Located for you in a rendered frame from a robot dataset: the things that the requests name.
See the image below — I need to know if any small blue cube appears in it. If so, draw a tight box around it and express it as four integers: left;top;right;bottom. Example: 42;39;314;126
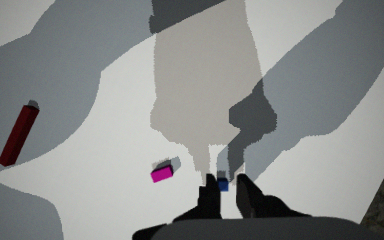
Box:
217;178;229;191

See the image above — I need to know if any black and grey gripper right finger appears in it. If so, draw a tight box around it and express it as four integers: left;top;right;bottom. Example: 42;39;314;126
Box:
236;173;312;218

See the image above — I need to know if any small magenta block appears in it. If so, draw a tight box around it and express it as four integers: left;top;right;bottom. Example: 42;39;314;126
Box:
150;164;174;183

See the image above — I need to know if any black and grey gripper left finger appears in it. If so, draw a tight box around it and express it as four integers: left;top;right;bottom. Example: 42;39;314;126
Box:
132;173;222;240

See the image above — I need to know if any dark red rod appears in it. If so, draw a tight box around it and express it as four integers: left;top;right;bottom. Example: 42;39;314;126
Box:
0;105;40;167

